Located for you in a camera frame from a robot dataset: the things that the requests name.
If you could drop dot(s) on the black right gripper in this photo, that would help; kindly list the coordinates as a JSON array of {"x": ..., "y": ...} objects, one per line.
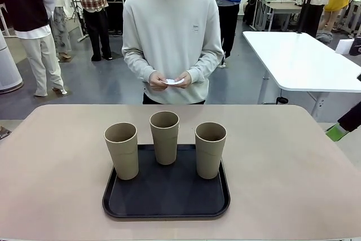
[{"x": 352, "y": 119}]

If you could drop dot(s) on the tall beige paper cup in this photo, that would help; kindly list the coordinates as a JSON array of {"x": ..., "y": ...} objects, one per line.
[
  {"x": 124, "y": 156},
  {"x": 165, "y": 145},
  {"x": 210, "y": 156}
]

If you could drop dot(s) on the white scalloped paper coaster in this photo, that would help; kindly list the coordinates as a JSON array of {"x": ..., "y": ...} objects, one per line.
[{"x": 172, "y": 82}]

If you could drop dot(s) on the person's left forearm cream sleeve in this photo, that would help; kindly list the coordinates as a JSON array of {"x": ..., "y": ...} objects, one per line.
[{"x": 207, "y": 64}]

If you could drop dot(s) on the person's right forearm cream sleeve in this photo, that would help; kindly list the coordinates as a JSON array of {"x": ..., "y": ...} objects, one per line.
[{"x": 135, "y": 66}]

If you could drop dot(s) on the person's left hand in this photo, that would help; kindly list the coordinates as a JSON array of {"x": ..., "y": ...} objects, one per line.
[{"x": 186, "y": 80}]

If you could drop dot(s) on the person's right hand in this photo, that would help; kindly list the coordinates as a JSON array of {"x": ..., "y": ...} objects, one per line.
[{"x": 156, "y": 81}]

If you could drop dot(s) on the large white table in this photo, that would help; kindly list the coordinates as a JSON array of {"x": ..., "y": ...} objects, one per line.
[{"x": 296, "y": 60}]

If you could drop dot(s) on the grey cloth heap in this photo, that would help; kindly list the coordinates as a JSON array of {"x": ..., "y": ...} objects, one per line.
[{"x": 324, "y": 37}]

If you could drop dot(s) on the grey background work desk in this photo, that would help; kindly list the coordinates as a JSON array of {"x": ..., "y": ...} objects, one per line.
[{"x": 279, "y": 6}]

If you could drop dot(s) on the black hanging bag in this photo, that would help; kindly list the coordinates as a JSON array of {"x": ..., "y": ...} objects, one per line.
[{"x": 249, "y": 9}]

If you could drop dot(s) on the black plastic serving tray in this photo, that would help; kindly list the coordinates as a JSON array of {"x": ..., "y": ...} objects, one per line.
[{"x": 169, "y": 196}]

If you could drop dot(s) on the person in cream sweater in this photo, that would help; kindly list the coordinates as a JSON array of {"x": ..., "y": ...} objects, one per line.
[{"x": 172, "y": 26}]

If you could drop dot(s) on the person in patterned skirt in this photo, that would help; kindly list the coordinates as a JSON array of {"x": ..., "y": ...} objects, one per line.
[{"x": 60, "y": 26}]

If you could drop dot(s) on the brown patterned floor item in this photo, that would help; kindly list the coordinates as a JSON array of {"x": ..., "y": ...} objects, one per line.
[{"x": 4, "y": 133}]

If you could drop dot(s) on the white cylindrical air purifier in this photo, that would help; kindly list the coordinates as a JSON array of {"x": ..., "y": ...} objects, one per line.
[{"x": 7, "y": 69}]

